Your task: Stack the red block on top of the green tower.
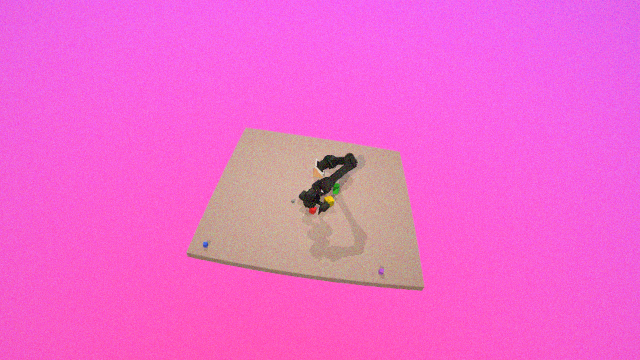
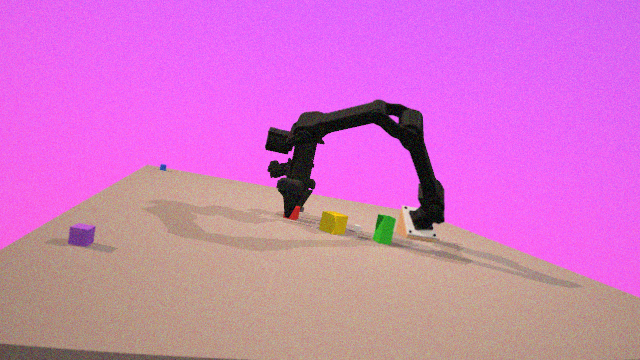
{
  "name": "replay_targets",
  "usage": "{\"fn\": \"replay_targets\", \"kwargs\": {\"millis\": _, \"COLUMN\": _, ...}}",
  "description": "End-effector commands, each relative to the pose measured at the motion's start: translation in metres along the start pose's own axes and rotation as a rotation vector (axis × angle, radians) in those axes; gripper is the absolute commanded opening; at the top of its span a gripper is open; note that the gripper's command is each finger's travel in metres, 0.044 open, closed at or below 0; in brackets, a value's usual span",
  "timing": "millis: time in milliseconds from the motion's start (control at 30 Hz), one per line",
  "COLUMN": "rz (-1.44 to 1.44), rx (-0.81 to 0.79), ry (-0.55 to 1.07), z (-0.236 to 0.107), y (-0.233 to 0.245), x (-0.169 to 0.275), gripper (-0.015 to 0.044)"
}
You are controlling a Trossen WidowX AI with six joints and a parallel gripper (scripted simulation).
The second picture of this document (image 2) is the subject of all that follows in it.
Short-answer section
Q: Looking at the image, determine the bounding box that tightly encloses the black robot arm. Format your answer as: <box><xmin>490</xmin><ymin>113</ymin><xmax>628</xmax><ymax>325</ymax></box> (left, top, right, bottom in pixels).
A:
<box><xmin>265</xmin><ymin>99</ymin><xmax>445</xmax><ymax>231</ymax></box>

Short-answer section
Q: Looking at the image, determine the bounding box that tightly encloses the purple cube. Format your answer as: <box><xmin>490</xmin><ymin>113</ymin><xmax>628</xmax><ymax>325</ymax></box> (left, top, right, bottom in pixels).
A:
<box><xmin>68</xmin><ymin>223</ymin><xmax>96</xmax><ymax>247</ymax></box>

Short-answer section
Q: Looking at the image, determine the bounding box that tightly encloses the green block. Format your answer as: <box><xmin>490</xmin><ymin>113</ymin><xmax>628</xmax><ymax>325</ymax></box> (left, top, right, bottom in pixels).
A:
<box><xmin>373</xmin><ymin>228</ymin><xmax>394</xmax><ymax>245</ymax></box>
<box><xmin>376</xmin><ymin>214</ymin><xmax>396</xmax><ymax>232</ymax></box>

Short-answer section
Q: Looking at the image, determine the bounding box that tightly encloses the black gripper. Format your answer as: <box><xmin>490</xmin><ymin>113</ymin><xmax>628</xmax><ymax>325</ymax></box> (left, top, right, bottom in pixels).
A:
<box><xmin>276</xmin><ymin>156</ymin><xmax>316</xmax><ymax>218</ymax></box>

